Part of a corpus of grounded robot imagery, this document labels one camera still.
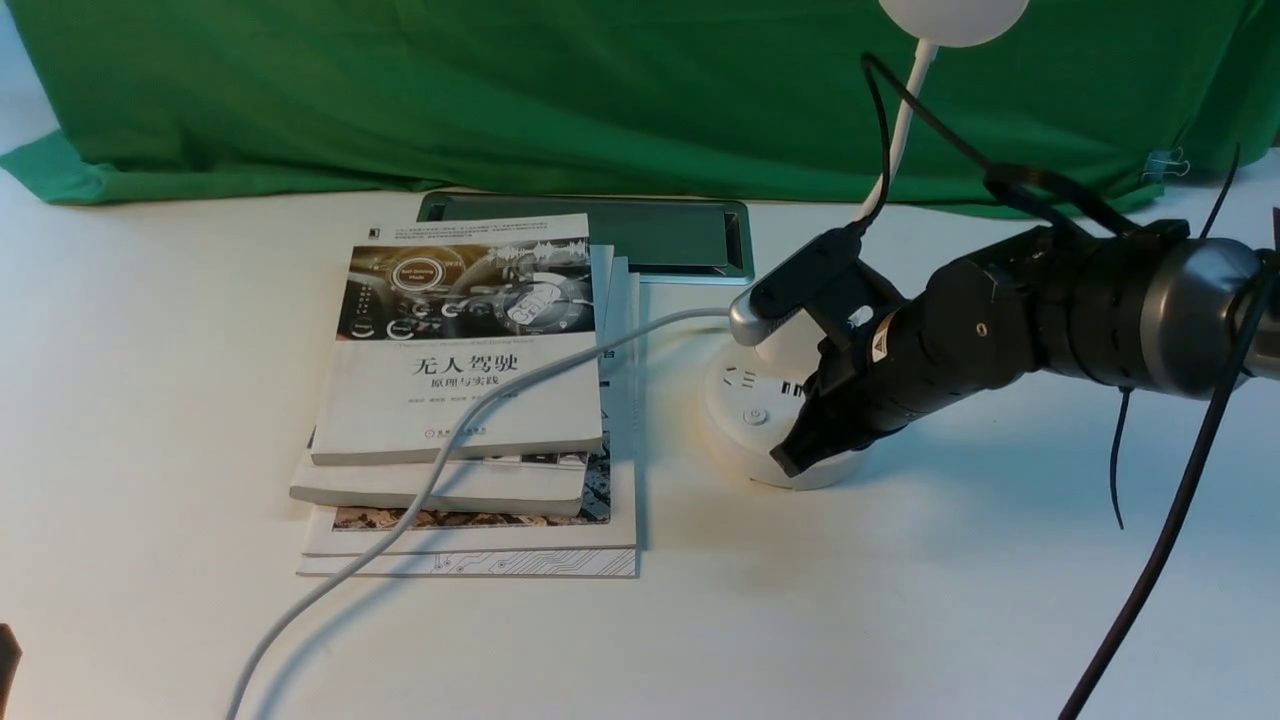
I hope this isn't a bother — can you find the thin black hanging cable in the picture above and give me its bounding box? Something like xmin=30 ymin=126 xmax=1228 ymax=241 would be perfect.
xmin=1108 ymin=145 xmax=1242 ymax=530

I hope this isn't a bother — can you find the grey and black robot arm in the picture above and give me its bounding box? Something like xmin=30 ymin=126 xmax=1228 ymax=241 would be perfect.
xmin=771 ymin=222 xmax=1265 ymax=477

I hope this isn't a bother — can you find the top book with car cover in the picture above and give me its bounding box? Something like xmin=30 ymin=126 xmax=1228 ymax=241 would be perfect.
xmin=308 ymin=214 xmax=603 ymax=466

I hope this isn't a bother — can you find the bottom book with circuit pattern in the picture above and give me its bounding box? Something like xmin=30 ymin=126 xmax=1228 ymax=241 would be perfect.
xmin=296 ymin=272 xmax=640 ymax=578

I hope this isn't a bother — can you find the green backdrop cloth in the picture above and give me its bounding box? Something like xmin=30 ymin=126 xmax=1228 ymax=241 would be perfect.
xmin=3 ymin=1 xmax=1277 ymax=209

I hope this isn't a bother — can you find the grey and black wrist camera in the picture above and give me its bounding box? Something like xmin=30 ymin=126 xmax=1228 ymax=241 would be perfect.
xmin=730 ymin=224 xmax=905 ymax=350

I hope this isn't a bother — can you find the metal binder clip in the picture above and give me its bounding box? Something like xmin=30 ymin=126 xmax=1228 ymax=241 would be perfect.
xmin=1140 ymin=146 xmax=1190 ymax=184

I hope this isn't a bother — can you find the dark object at left edge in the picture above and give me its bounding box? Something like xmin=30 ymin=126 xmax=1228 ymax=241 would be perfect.
xmin=0 ymin=623 xmax=23 ymax=719

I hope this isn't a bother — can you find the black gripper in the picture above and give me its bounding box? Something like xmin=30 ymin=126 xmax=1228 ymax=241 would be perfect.
xmin=771 ymin=227 xmax=1119 ymax=478

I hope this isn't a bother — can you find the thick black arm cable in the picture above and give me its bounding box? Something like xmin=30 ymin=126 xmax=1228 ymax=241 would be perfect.
xmin=1059 ymin=255 xmax=1280 ymax=720

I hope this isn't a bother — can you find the black camera cable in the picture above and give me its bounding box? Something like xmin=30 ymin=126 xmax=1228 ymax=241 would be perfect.
xmin=852 ymin=53 xmax=1140 ymax=240

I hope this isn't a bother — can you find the white desk lamp with socket base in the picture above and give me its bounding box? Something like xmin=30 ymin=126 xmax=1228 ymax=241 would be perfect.
xmin=701 ymin=1 xmax=1027 ymax=489

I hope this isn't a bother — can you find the white lamp power cable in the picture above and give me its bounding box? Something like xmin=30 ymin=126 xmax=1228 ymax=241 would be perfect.
xmin=224 ymin=307 xmax=736 ymax=720

